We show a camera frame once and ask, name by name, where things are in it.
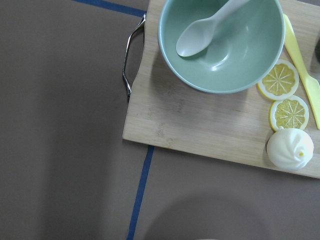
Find wooden cutting board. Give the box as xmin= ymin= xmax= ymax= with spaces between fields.
xmin=122 ymin=0 xmax=320 ymax=180

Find white plastic spoon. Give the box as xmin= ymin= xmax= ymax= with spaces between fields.
xmin=175 ymin=0 xmax=248 ymax=57

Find green bowl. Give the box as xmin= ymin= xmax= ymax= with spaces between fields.
xmin=158 ymin=0 xmax=285 ymax=94

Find upper lemon slice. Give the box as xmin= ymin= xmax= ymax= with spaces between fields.
xmin=257 ymin=59 xmax=300 ymax=101

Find lemon slice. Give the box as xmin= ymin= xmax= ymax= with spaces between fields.
xmin=257 ymin=59 xmax=300 ymax=101
xmin=269 ymin=95 xmax=309 ymax=132

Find lower lemon slice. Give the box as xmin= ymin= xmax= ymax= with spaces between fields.
xmin=269 ymin=95 xmax=309 ymax=132

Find white steamed bun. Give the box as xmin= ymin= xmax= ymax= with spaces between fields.
xmin=266 ymin=128 xmax=314 ymax=171

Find yellow plastic knife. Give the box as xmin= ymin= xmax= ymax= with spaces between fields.
xmin=283 ymin=14 xmax=320 ymax=130

